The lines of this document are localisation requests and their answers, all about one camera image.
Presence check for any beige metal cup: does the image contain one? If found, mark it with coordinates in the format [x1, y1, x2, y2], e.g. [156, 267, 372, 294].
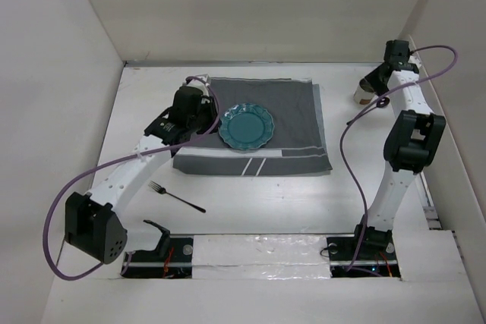
[353, 78, 376, 105]

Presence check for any teal ceramic plate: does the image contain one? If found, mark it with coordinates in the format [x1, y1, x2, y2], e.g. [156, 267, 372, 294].
[219, 103, 275, 151]

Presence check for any black fork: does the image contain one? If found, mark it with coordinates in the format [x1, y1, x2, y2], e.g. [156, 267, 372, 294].
[148, 181, 207, 213]

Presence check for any grey striped cloth placemat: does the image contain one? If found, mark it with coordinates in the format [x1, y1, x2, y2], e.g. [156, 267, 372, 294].
[172, 78, 332, 177]

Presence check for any black spoon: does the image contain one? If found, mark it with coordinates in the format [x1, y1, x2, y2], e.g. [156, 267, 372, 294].
[376, 97, 390, 109]

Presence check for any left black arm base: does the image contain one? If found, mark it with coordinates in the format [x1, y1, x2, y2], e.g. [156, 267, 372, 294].
[120, 219, 194, 279]

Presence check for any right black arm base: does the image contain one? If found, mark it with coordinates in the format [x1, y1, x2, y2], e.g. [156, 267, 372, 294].
[320, 224, 401, 278]

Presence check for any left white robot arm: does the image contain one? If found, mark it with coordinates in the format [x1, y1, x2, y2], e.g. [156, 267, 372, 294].
[65, 77, 219, 264]

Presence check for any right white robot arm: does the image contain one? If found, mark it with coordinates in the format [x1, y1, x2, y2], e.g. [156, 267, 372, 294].
[351, 39, 446, 259]

